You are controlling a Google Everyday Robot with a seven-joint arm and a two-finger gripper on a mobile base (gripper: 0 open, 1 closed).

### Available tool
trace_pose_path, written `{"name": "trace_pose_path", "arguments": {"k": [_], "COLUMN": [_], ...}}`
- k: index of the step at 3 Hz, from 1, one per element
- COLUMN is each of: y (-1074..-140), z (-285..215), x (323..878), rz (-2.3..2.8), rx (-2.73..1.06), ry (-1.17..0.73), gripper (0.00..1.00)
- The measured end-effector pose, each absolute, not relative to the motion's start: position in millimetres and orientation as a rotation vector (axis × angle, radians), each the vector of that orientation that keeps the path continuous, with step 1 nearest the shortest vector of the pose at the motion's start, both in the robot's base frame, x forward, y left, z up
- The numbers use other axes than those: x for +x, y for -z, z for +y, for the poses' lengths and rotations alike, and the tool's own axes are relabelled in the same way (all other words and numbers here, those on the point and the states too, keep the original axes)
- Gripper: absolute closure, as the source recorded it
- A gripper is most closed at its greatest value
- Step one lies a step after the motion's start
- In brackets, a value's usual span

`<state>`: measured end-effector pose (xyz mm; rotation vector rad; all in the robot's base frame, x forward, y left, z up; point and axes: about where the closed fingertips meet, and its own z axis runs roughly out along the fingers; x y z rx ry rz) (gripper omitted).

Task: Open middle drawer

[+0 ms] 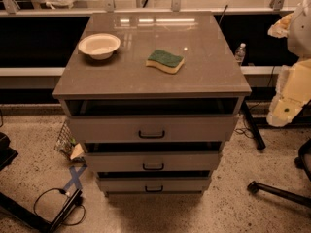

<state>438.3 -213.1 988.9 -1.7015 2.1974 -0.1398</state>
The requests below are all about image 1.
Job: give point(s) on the wire mesh waste basket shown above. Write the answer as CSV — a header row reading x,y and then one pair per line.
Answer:
x,y
68,146

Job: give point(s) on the grey drawer cabinet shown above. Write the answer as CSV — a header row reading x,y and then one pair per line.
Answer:
x,y
209,83

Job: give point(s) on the grey bottom drawer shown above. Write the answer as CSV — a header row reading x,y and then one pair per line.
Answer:
x,y
154,182

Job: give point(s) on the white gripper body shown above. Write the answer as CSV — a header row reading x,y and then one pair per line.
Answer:
x,y
301,34

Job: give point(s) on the blue tape cross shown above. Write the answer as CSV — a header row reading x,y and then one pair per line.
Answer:
x,y
75,172

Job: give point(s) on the grey top drawer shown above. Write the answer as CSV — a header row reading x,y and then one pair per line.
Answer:
x,y
166,128

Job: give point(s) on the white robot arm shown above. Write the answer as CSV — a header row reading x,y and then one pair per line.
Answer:
x,y
299,38

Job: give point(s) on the green yellow sponge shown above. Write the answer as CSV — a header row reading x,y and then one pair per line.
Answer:
x,y
165,61

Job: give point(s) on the white paper bowl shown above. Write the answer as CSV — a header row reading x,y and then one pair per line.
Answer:
x,y
99,46

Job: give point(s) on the black table leg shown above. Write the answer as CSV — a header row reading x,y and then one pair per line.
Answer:
x,y
253,127

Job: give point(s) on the clear plastic water bottle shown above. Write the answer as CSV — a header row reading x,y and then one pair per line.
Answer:
x,y
240,53

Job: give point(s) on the grey drawer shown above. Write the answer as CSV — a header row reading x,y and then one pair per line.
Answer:
x,y
143,157
166,128
154,182

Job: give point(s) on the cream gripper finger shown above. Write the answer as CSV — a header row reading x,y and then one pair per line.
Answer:
x,y
280,29
281,112

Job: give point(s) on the black stand leg with cable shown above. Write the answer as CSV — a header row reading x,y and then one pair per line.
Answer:
x,y
53,208

